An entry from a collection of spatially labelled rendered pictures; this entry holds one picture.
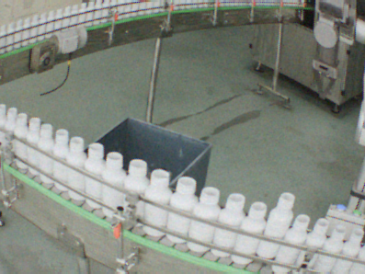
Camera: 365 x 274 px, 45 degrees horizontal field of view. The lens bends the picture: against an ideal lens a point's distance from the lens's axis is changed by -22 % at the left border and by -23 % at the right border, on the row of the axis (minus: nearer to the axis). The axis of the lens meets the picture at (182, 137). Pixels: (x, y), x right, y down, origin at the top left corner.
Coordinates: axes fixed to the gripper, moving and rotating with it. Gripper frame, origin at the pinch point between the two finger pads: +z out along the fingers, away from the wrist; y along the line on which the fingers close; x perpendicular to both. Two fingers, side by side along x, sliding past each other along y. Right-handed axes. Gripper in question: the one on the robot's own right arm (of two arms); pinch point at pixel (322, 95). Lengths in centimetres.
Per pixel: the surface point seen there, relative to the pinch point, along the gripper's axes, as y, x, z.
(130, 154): -44, -68, 59
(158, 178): 15.7, -30.1, 24.1
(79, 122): -186, -186, 138
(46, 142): 15, -64, 28
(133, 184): 15.5, -35.9, 28.0
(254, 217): 16.1, -7.3, 25.7
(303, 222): 13.0, 4.9, 25.6
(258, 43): -383, -113, 102
